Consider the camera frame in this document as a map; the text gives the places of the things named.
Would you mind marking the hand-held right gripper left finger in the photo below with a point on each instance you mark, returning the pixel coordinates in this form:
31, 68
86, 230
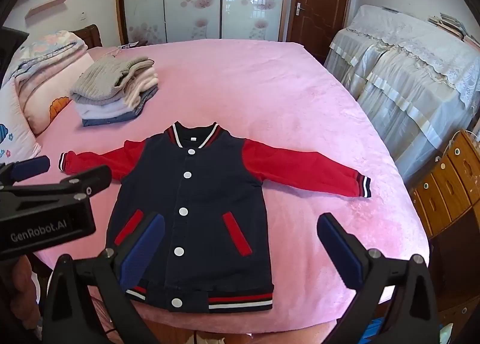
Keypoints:
144, 250

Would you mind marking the brown wooden door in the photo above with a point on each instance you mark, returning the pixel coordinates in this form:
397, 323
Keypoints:
322, 9

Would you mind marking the white lace covered furniture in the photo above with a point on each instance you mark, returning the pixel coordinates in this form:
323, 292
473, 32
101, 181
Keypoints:
405, 77

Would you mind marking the pink wall shelf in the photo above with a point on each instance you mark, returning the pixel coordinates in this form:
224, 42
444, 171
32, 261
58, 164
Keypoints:
48, 7

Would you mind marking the cream folded sweater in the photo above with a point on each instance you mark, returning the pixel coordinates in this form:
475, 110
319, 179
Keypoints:
140, 85

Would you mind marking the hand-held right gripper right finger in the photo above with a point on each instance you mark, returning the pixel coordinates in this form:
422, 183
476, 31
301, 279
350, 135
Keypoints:
337, 250

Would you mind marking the white cushion with blue print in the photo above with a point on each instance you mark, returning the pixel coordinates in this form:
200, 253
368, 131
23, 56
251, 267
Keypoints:
15, 133

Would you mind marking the wooden drawer cabinet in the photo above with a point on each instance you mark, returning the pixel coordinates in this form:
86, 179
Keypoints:
442, 186

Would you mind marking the pink pillow with orange print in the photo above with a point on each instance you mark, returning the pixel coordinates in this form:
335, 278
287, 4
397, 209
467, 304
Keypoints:
41, 103

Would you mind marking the white folded garment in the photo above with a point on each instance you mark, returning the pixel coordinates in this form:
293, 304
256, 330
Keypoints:
97, 109

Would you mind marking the blue denim garment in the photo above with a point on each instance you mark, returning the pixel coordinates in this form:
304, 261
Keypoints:
112, 121

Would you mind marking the grey knitted sweater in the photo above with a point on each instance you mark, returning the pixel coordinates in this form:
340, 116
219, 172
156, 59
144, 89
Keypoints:
101, 79

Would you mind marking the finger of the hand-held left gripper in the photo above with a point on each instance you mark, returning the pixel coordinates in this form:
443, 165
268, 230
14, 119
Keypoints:
32, 167
86, 178

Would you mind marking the floral folded quilt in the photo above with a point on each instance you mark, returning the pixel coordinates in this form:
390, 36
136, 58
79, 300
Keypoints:
48, 47

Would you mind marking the person's left hand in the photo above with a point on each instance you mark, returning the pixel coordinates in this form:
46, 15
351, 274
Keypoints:
26, 284

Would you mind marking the navy and red varsity jacket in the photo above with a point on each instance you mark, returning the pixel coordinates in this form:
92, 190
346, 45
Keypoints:
210, 193

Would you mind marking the stack of books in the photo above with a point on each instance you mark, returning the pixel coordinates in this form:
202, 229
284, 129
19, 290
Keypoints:
450, 23

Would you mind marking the pink bed blanket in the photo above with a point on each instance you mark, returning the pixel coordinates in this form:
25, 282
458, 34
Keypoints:
262, 103

